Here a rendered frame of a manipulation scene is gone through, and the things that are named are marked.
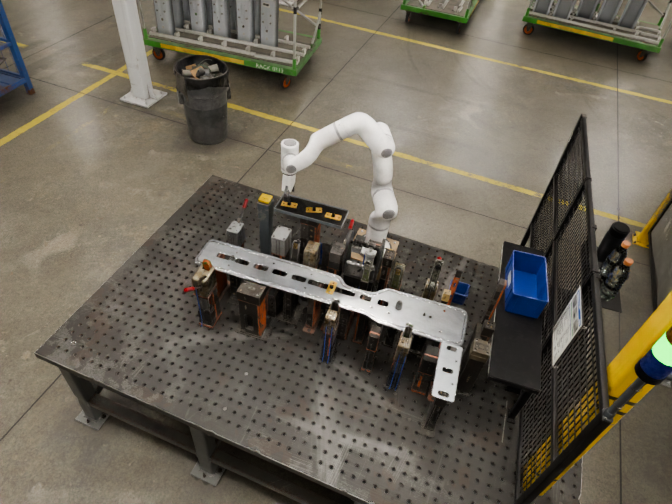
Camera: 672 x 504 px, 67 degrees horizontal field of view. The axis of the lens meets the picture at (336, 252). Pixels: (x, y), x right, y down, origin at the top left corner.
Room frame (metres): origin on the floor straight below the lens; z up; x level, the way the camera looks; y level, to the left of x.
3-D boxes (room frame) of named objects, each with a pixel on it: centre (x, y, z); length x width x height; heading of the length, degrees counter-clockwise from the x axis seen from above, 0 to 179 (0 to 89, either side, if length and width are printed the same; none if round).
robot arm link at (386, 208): (2.11, -0.23, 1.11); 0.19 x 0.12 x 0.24; 12
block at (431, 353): (1.32, -0.48, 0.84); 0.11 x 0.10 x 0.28; 167
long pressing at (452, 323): (1.62, 0.02, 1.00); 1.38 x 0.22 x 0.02; 77
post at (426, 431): (1.12, -0.52, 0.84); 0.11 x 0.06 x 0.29; 167
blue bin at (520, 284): (1.71, -0.94, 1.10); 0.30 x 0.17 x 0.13; 170
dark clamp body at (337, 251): (1.83, -0.01, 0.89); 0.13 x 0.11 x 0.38; 167
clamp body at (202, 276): (1.58, 0.62, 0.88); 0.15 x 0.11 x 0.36; 167
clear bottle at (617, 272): (1.38, -1.08, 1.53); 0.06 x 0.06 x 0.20
